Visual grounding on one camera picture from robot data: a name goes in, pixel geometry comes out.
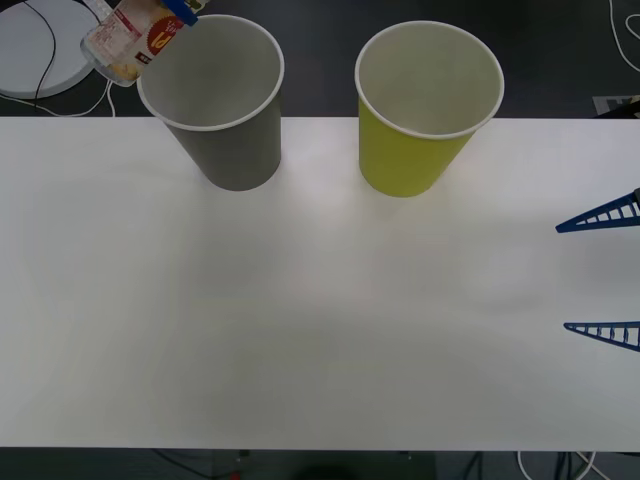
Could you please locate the white power strip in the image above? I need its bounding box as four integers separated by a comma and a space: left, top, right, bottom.
82, 0, 116, 21

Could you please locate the white looped cable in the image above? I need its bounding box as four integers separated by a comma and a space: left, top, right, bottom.
608, 0, 640, 74

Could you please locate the white power strip cable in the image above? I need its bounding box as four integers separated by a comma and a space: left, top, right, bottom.
0, 74, 117, 119

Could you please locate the round pale grey disc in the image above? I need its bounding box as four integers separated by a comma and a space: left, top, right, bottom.
0, 0, 104, 100

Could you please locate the grey marker board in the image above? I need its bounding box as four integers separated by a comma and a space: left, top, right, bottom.
592, 94, 640, 120

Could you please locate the clear bottle with red cap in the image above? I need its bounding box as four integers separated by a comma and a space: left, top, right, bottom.
79, 0, 199, 88

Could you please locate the grey cup-shaped waste bin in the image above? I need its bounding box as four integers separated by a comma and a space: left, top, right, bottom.
137, 14, 286, 193

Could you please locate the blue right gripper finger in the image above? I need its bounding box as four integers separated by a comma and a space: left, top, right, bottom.
563, 321, 640, 353
555, 187, 640, 235

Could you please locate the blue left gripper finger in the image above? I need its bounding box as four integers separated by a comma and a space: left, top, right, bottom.
159, 0, 200, 27

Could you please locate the white cable under table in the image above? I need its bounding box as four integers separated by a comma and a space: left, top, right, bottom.
516, 449, 609, 480

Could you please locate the thin black cable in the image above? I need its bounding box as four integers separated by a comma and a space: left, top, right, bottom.
19, 0, 57, 101

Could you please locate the yellow-green cup-shaped waste bin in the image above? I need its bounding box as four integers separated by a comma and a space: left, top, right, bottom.
354, 20, 505, 199

